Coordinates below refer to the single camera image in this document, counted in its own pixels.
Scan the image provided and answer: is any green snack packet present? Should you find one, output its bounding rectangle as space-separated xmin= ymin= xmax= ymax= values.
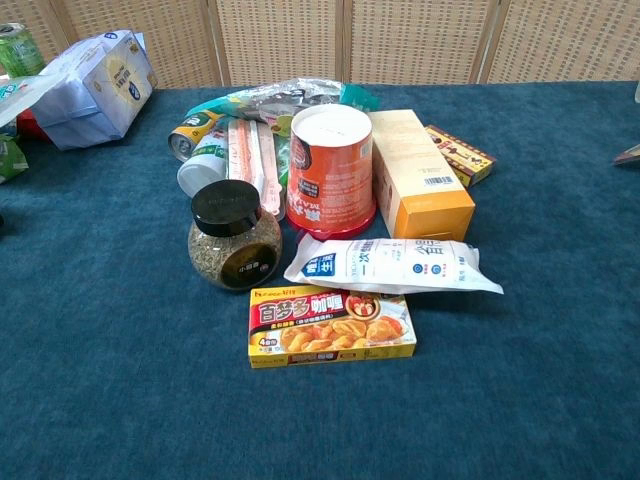
xmin=0 ymin=133 xmax=30 ymax=185

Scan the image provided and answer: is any yellow curry box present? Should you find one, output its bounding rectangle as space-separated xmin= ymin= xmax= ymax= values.
xmin=248 ymin=286 xmax=418 ymax=370

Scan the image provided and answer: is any red packet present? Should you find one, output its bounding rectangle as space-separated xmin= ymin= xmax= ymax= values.
xmin=16 ymin=109 xmax=53 ymax=144

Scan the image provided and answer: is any green soda can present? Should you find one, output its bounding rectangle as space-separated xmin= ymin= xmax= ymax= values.
xmin=0 ymin=22 xmax=47 ymax=79

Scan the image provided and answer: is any white teal flat pouch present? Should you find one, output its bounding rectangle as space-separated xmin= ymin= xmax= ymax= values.
xmin=0 ymin=74 xmax=66 ymax=129

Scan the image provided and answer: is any spice jar with black lid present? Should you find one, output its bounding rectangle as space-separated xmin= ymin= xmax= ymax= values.
xmin=187 ymin=179 xmax=284 ymax=292

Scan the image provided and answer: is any white green plastic bottle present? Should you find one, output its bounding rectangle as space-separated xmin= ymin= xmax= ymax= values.
xmin=176 ymin=133 xmax=231 ymax=199

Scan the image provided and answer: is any blue carpet table cover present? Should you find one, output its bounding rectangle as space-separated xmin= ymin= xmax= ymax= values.
xmin=0 ymin=79 xmax=640 ymax=480

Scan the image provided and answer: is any dark flat object edge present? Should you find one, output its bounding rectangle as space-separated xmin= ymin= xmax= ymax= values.
xmin=612 ymin=143 xmax=640 ymax=167

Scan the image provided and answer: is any pale blue paper bag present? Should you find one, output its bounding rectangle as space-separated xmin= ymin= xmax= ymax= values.
xmin=30 ymin=29 xmax=160 ymax=152

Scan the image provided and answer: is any pink striped snack packet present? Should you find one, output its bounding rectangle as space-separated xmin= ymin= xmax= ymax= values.
xmin=225 ymin=117 xmax=284 ymax=216

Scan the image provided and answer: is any tall yellow carton box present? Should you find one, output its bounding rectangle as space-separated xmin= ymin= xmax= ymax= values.
xmin=367 ymin=108 xmax=477 ymax=243

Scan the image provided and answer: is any green yellow drink can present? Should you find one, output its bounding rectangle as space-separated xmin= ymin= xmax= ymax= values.
xmin=167 ymin=110 xmax=227 ymax=163

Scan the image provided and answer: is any woven rattan folding screen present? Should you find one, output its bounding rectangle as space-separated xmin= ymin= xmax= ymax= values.
xmin=0 ymin=0 xmax=640 ymax=90

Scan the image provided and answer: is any dark brown snack box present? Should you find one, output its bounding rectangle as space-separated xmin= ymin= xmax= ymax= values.
xmin=424 ymin=124 xmax=498 ymax=189

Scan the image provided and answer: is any silver foil snack bag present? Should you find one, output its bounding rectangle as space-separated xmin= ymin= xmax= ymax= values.
xmin=186 ymin=77 xmax=381 ymax=139

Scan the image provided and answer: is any white plastic pouch blue print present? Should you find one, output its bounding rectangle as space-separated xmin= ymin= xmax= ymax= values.
xmin=283 ymin=233 xmax=505 ymax=296

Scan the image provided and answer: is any orange instant noodle cup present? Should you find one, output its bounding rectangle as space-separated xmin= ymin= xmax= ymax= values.
xmin=284 ymin=104 xmax=378 ymax=241

